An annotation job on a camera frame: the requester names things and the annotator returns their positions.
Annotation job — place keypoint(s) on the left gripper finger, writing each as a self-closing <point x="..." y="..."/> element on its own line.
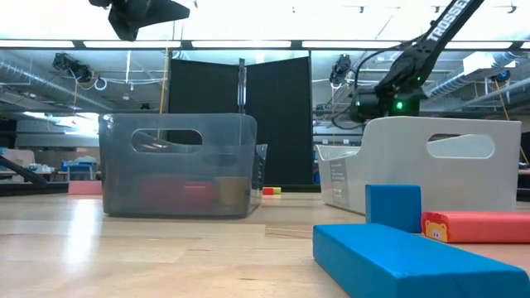
<point x="165" y="12"/>

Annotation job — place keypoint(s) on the white plastic bin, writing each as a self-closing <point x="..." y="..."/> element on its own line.
<point x="397" y="165"/>

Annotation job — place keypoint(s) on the blue cube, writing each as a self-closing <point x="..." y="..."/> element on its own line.
<point x="393" y="207"/>

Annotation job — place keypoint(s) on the lime green long block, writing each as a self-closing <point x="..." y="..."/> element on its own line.
<point x="277" y="190"/>

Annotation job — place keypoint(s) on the orange-red long lion block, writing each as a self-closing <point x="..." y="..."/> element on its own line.
<point x="476" y="227"/>

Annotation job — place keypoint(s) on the blue long block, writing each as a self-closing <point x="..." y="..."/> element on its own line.
<point x="393" y="265"/>

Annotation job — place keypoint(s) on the yellow cube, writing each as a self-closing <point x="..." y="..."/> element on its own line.
<point x="232" y="192"/>

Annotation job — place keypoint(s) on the pink rectangular block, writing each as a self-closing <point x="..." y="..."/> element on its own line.
<point x="85" y="188"/>

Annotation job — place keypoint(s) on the red cube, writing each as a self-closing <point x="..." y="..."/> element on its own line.
<point x="161" y="194"/>
<point x="198" y="193"/>

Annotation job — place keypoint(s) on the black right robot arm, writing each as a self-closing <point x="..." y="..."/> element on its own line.
<point x="439" y="29"/>

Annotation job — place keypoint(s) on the black hanging ceiling device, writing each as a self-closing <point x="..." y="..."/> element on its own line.
<point x="70" y="64"/>
<point x="340" y="68"/>

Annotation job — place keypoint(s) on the blue box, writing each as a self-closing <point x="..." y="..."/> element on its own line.
<point x="317" y="178"/>

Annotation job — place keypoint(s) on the black folding partition panel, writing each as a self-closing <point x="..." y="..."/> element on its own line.
<point x="281" y="124"/>

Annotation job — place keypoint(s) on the black overhead crossbar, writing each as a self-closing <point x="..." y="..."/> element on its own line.
<point x="296" y="44"/>

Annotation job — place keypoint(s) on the blue hanging ceiling device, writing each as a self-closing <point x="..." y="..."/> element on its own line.
<point x="502" y="76"/>

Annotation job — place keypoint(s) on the red rectangular block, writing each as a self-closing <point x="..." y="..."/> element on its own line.
<point x="267" y="191"/>

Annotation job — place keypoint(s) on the smoky grey translucent bin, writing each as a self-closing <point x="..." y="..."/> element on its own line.
<point x="124" y="186"/>

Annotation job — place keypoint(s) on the black diagonal tube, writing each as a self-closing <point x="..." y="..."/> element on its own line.
<point x="25" y="174"/>

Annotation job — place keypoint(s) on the silver ventilation duct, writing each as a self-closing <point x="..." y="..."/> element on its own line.
<point x="25" y="74"/>
<point x="447" y="85"/>

